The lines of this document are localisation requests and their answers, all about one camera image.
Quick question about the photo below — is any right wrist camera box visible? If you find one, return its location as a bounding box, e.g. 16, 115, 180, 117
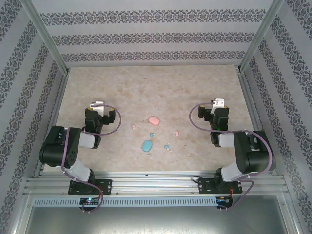
211, 98, 225, 115

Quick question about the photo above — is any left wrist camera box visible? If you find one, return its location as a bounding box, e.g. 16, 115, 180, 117
89, 100, 107, 110

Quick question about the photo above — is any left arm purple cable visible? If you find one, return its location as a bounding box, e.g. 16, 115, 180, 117
60, 103, 122, 215

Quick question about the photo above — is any blue earbud charging case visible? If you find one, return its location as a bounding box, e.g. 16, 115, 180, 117
141, 140, 153, 153

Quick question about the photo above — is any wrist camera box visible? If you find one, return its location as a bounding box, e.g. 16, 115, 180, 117
89, 100, 107, 110
211, 98, 225, 115

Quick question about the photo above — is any white slotted cable duct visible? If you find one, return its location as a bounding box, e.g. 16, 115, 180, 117
33, 196, 217, 207

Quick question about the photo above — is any aluminium side rail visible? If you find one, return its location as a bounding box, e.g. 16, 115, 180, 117
33, 69, 71, 177
237, 69, 286, 175

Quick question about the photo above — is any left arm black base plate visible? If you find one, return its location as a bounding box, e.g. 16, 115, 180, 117
68, 179, 113, 195

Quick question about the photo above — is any aluminium frame post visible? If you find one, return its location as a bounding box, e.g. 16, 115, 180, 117
238, 0, 287, 73
23, 0, 71, 74

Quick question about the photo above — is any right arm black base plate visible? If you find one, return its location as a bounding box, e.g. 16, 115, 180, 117
197, 177, 243, 195

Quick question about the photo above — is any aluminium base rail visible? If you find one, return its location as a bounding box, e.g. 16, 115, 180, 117
24, 170, 287, 195

